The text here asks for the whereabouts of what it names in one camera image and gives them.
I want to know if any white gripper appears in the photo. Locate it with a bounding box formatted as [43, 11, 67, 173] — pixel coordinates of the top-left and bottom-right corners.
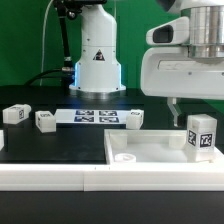
[140, 47, 224, 127]

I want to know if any white square tabletop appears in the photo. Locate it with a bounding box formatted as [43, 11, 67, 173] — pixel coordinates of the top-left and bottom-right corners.
[104, 129, 224, 164]

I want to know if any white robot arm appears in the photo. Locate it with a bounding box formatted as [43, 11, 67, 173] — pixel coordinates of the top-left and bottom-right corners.
[70, 0, 224, 113]

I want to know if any white marker sheet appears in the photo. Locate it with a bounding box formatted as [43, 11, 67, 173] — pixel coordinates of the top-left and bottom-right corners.
[55, 109, 129, 124]

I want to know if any white front fence wall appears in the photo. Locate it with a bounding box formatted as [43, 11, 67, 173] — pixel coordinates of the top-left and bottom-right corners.
[0, 164, 224, 192]

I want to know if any black cable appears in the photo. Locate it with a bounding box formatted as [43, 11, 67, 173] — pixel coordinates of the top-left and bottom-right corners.
[23, 68, 69, 87]

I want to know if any white cable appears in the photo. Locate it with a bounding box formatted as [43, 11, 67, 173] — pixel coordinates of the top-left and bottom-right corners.
[39, 0, 55, 87]

